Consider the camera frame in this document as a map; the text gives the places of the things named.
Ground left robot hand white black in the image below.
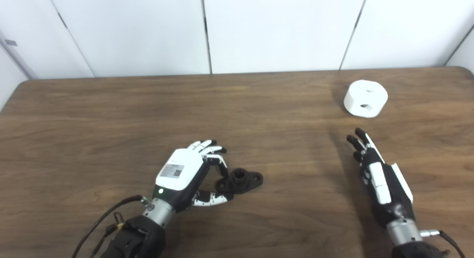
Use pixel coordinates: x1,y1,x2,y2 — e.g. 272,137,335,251
153,140,234,213

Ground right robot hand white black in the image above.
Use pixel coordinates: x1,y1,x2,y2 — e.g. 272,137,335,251
346,128,415,229

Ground black flanged holder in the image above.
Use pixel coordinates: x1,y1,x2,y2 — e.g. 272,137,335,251
216,169,264,195

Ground round white piece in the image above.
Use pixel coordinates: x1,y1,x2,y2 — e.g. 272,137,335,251
343,80,388,118

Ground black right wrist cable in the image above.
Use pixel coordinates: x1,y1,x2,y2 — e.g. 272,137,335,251
420,230,467,258

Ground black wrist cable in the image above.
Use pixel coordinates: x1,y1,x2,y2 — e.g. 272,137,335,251
420,230,467,258
71,195,148,258

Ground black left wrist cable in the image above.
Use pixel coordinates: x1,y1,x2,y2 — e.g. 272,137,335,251
71,195,148,258

